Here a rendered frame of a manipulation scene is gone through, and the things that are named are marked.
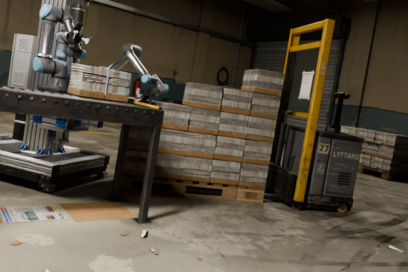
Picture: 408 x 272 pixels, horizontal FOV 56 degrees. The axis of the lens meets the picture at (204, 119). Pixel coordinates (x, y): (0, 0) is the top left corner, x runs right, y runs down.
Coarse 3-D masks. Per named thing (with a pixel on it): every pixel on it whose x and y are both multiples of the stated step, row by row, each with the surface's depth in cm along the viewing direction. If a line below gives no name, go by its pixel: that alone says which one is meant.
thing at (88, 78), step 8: (72, 64) 294; (80, 64) 279; (72, 72) 294; (80, 72) 279; (88, 72) 276; (96, 72) 279; (72, 80) 292; (80, 80) 278; (88, 80) 277; (96, 80) 281; (80, 88) 275; (88, 88) 278; (96, 88) 282
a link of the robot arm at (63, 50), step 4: (60, 44) 286; (64, 44) 287; (68, 44) 291; (60, 48) 287; (64, 48) 288; (68, 48) 290; (72, 48) 294; (56, 52) 288; (60, 52) 287; (64, 52) 288; (68, 52) 290; (72, 52) 293; (60, 56) 287; (64, 56) 289
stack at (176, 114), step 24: (168, 120) 353; (192, 120) 359; (216, 120) 365; (240, 120) 371; (144, 144) 349; (168, 144) 355; (192, 144) 361; (216, 144) 367; (240, 144) 373; (144, 168) 352; (168, 168) 357; (192, 168) 362; (216, 168) 369; (168, 192) 359; (192, 192) 379
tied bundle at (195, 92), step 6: (186, 84) 389; (192, 84) 362; (198, 84) 357; (204, 84) 358; (186, 90) 383; (192, 90) 358; (198, 90) 358; (204, 90) 359; (210, 90) 360; (216, 90) 362; (222, 90) 364; (186, 96) 380; (192, 96) 358; (198, 96) 358; (204, 96) 360; (210, 96) 362; (216, 96) 363; (198, 102) 358; (204, 102) 360; (210, 102) 361; (216, 102) 363
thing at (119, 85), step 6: (114, 72) 288; (120, 72) 290; (126, 72) 293; (114, 78) 293; (120, 78) 291; (126, 78) 293; (114, 84) 289; (120, 84) 291; (126, 84) 297; (114, 90) 290; (120, 90) 293; (126, 90) 295
